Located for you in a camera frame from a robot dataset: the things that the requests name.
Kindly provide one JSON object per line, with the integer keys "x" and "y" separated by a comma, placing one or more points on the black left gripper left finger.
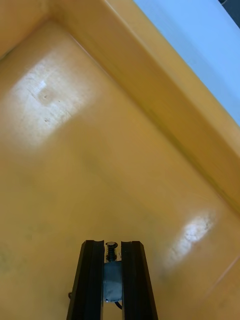
{"x": 88, "y": 280}

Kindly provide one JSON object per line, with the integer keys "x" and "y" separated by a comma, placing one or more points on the small metal solenoid with spring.
{"x": 112, "y": 280}

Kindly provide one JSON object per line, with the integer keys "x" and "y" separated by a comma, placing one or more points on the yellow-orange plastic bin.
{"x": 100, "y": 150}

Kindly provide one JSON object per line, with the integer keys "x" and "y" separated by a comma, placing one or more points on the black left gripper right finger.
{"x": 136, "y": 280}

